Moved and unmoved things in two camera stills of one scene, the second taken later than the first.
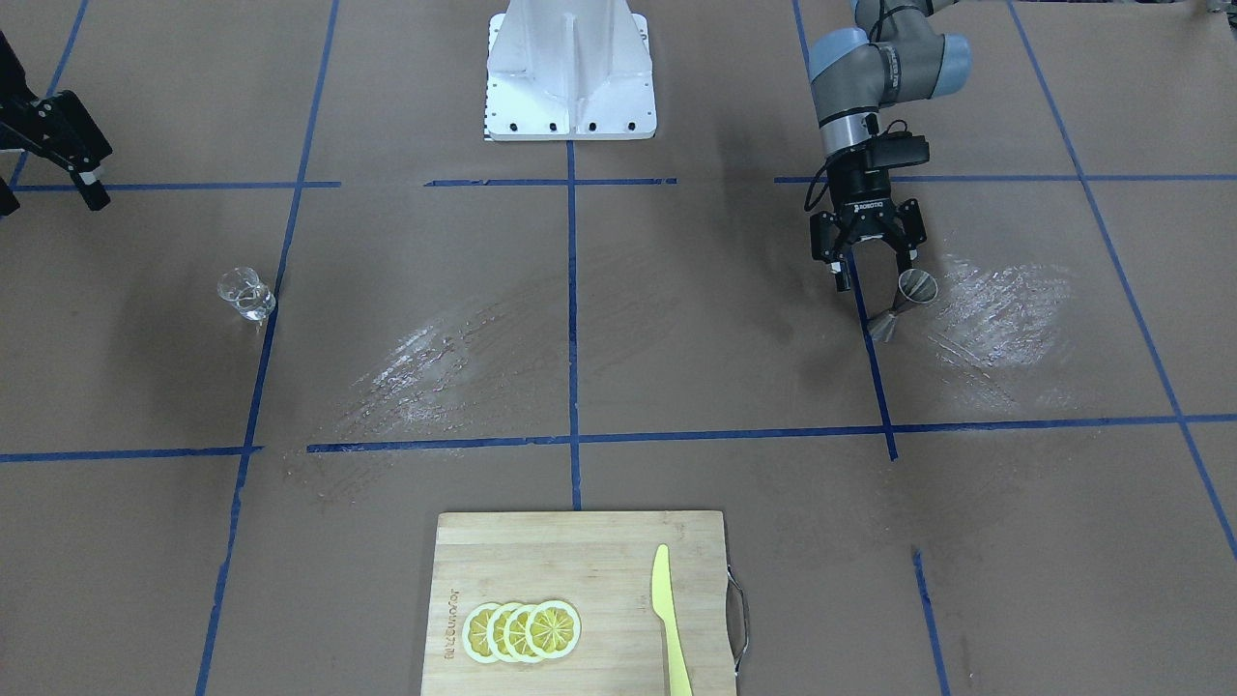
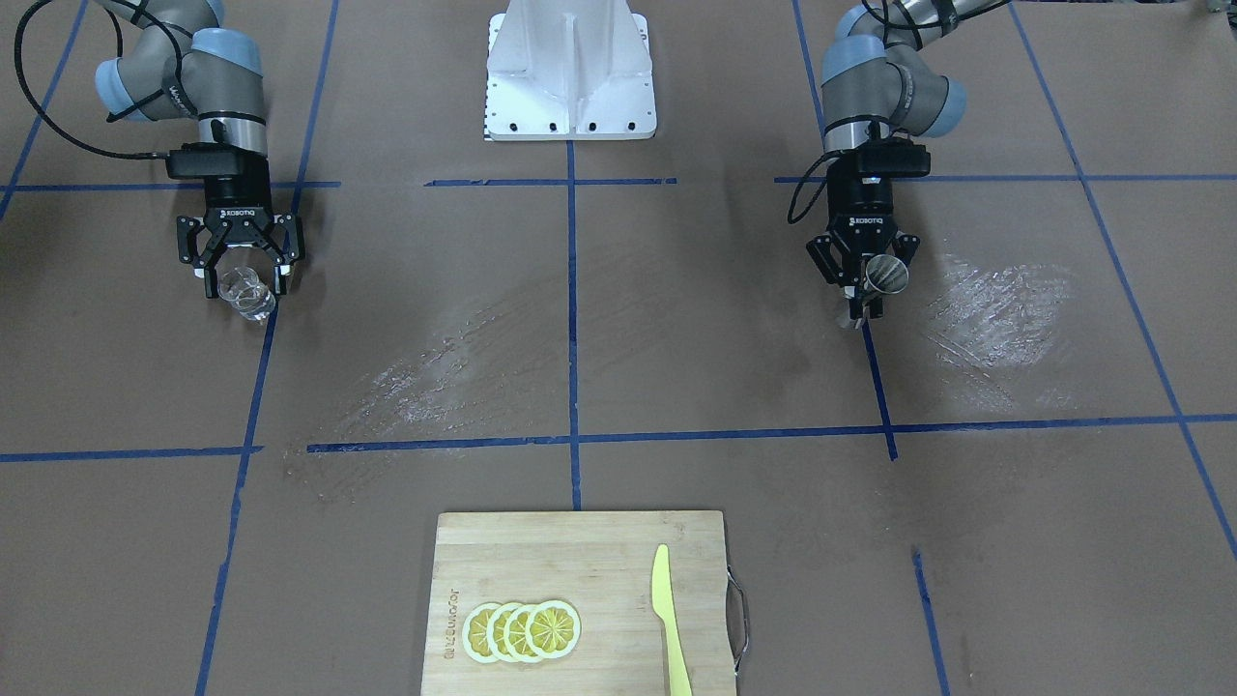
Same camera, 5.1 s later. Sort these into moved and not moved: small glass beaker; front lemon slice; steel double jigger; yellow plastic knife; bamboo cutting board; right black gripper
Moved: right black gripper; steel double jigger
Not moved: front lemon slice; small glass beaker; yellow plastic knife; bamboo cutting board
